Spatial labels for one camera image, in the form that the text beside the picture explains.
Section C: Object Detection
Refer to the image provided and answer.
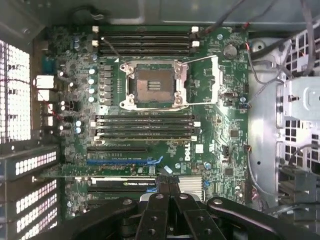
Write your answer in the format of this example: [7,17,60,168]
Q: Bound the silver chipset heatsink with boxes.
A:
[178,175,204,196]

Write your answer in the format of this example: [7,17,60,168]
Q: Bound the open black PC case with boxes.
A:
[0,0,320,240]

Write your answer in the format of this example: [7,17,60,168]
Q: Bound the black expansion slot blue clip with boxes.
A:
[87,186,156,194]

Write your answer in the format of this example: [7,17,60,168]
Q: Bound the green Dell motherboard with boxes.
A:
[32,24,251,226]

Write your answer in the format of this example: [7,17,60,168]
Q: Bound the perforated slot cover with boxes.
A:
[0,204,60,227]
[0,178,61,210]
[4,219,60,240]
[0,146,61,181]

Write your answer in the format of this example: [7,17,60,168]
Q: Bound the black fan wire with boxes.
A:
[203,0,247,36]

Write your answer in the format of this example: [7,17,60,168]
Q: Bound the perforated metal disk bay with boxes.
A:
[274,27,320,176]

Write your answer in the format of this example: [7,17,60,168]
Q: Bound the CPU socket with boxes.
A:
[119,61,191,110]

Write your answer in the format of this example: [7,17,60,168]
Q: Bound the silver coin cell battery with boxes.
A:
[223,43,238,58]

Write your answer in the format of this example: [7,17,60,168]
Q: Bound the black RAM slot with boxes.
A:
[91,40,201,50]
[91,120,202,128]
[91,25,200,37]
[95,127,198,134]
[98,48,194,56]
[98,36,194,43]
[95,114,198,121]

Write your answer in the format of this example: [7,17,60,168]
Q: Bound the thin metal locking lever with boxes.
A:
[136,100,219,111]
[100,36,121,64]

